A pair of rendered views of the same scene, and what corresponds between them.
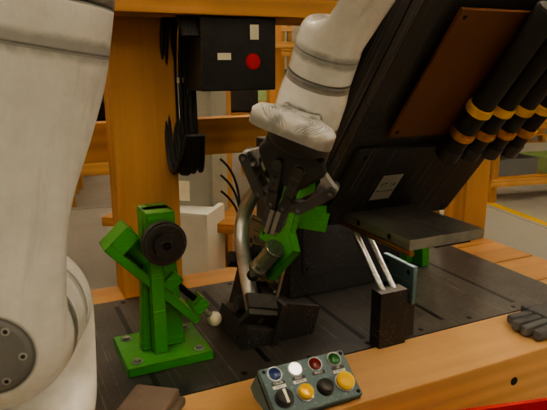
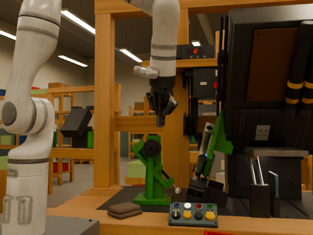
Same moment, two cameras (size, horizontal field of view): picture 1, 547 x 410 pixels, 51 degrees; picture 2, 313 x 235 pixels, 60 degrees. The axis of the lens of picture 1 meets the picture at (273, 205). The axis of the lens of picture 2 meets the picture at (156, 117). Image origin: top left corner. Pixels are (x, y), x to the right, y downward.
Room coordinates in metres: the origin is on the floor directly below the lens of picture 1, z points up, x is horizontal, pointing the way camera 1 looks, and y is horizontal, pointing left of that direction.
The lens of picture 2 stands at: (0.01, -0.45, 1.19)
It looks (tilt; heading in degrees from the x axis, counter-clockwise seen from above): 3 degrees up; 34
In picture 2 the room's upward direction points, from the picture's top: straight up
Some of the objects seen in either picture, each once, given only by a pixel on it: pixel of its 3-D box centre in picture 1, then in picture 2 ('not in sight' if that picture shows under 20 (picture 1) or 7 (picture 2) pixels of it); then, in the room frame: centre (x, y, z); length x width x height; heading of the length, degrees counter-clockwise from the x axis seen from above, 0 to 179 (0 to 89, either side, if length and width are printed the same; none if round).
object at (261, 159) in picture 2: (328, 208); (259, 156); (1.33, -0.13, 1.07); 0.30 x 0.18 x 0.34; 116
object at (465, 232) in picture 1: (378, 215); (265, 150); (1.10, -0.21, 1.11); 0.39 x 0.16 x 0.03; 26
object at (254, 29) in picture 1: (229, 54); (209, 84); (1.29, 0.10, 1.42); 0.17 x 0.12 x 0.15; 116
